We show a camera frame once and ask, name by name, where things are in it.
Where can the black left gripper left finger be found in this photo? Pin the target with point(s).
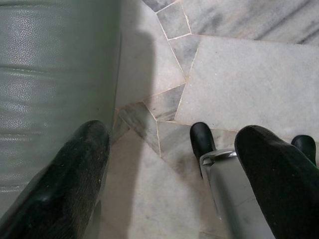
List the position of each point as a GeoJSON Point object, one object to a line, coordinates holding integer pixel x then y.
{"type": "Point", "coordinates": [57, 189]}

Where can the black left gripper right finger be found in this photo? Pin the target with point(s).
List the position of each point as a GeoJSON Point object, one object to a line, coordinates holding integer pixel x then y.
{"type": "Point", "coordinates": [281, 189]}

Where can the green leather sofa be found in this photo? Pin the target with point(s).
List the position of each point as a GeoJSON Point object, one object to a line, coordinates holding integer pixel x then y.
{"type": "Point", "coordinates": [49, 74]}

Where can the black right robot foot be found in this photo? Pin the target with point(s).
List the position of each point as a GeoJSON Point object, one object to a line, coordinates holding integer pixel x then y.
{"type": "Point", "coordinates": [305, 147]}

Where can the black robot foot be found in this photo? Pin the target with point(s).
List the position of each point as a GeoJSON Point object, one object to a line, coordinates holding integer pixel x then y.
{"type": "Point", "coordinates": [305, 147]}
{"type": "Point", "coordinates": [201, 137]}

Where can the black left robot foot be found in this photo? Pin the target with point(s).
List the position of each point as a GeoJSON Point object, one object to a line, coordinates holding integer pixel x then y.
{"type": "Point", "coordinates": [201, 137]}

